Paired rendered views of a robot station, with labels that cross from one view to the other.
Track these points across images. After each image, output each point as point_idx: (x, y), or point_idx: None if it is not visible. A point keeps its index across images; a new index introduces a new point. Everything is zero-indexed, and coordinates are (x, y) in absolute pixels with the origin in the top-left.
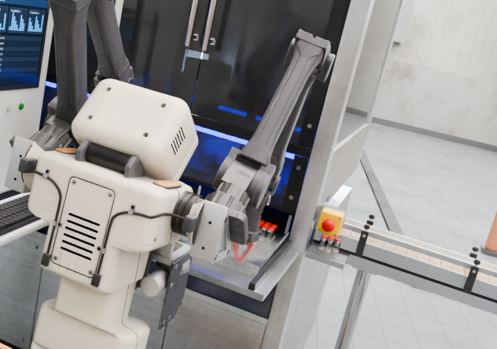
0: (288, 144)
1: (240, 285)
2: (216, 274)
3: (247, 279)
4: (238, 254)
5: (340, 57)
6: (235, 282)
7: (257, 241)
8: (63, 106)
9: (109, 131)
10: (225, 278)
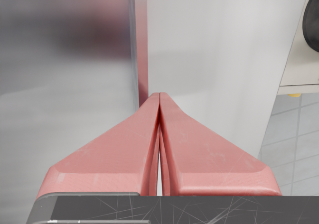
0: None
1: None
2: (245, 119)
3: None
4: (158, 147)
5: None
6: (271, 31)
7: (112, 188)
8: None
9: None
10: (259, 82)
